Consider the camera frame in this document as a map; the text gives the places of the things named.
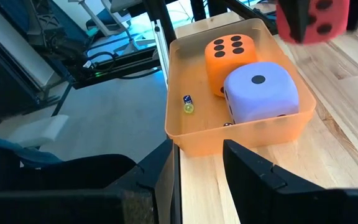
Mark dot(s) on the orange plastic tray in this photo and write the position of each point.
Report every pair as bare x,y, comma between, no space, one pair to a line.
197,137

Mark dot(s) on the white plastic block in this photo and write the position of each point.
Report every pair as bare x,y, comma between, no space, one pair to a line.
39,130

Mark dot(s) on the black cabinet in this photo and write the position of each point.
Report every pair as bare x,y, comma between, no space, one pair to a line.
5,77

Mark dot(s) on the purple foam die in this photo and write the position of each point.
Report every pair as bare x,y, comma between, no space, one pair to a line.
259,99

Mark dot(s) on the small blue die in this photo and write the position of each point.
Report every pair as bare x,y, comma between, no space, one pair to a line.
187,99

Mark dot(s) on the black padded seat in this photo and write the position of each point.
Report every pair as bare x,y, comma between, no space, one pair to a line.
73,174

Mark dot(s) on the small yellow-green die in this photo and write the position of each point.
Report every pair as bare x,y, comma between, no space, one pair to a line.
188,108

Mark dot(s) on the black lattice stand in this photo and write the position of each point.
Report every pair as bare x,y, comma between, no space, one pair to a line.
48,28

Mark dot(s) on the orange foam die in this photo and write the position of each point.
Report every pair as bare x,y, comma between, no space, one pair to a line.
228,68

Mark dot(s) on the silver table bracket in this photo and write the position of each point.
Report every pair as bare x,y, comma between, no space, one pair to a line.
160,53

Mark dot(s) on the red foam die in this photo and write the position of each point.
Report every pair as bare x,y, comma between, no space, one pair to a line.
328,18

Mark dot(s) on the blue cloth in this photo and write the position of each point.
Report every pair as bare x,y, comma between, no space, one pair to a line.
11,149

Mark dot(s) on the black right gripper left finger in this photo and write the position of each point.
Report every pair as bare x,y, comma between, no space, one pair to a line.
141,196

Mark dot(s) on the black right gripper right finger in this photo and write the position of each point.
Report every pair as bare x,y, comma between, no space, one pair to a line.
259,193

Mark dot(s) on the black device with green light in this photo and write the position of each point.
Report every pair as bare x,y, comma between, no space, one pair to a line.
120,67

